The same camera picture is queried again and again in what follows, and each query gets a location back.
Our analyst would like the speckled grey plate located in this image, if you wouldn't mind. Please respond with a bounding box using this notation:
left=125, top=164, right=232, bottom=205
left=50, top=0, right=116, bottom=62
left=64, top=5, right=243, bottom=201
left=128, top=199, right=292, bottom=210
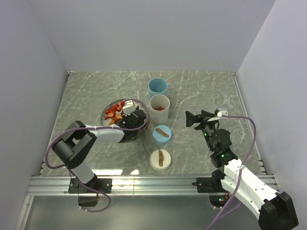
left=101, top=99, right=149, bottom=139

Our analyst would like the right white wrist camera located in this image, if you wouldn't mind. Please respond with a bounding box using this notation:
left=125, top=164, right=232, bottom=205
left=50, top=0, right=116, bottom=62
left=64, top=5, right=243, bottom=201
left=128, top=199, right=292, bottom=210
left=208, top=108, right=228, bottom=122

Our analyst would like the aluminium front rail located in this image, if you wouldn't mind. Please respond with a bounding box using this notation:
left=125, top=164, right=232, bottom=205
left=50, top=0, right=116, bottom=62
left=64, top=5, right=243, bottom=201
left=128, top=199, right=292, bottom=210
left=26, top=174, right=210, bottom=196

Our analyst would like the white lid brown handle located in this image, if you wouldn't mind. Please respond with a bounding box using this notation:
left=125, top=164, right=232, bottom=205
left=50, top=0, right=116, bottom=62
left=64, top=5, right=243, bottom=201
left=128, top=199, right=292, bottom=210
left=150, top=149, right=172, bottom=171

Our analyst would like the blue lid brown handle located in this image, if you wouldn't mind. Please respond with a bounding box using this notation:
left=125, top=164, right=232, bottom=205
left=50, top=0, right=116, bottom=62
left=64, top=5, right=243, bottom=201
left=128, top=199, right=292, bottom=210
left=152, top=125, right=172, bottom=144

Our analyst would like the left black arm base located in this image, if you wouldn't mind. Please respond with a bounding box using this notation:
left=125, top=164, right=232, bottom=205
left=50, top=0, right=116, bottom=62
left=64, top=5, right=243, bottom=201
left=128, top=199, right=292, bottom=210
left=68, top=177, right=112, bottom=212

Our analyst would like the aluminium rail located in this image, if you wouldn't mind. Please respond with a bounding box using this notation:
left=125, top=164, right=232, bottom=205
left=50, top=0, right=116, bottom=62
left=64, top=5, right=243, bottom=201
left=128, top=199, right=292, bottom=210
left=26, top=174, right=210, bottom=196
left=231, top=72, right=267, bottom=175

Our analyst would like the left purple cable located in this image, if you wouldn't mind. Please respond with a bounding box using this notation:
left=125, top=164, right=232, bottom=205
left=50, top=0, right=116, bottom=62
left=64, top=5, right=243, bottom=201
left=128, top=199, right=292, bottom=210
left=44, top=98, right=151, bottom=213

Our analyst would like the white cylindrical container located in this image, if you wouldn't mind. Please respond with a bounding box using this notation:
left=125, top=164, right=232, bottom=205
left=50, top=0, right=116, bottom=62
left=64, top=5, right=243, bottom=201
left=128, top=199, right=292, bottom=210
left=149, top=94, right=170, bottom=125

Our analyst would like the blue cylindrical container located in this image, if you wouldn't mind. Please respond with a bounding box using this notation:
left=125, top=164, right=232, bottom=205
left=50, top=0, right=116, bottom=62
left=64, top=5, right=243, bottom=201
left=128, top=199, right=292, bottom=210
left=148, top=78, right=168, bottom=99

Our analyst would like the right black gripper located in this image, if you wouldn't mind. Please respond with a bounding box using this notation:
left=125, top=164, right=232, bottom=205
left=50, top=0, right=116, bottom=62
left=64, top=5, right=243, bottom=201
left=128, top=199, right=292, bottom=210
left=186, top=110, right=219, bottom=151

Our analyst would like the aluminium right side rail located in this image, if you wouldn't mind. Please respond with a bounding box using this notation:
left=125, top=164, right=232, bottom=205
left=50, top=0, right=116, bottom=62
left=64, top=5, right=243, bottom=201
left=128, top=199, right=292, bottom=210
left=231, top=72, right=267, bottom=175

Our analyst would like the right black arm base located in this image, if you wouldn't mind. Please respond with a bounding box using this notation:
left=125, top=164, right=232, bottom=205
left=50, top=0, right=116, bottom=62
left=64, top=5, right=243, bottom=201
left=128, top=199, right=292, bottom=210
left=192, top=177, right=229, bottom=208

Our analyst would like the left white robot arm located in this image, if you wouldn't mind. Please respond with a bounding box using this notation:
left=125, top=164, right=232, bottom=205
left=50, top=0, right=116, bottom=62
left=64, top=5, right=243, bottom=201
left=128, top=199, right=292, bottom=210
left=51, top=110, right=148, bottom=193

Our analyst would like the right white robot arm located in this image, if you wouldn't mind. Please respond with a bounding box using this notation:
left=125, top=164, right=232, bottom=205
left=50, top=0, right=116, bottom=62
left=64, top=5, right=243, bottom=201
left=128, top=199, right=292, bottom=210
left=185, top=109, right=298, bottom=230

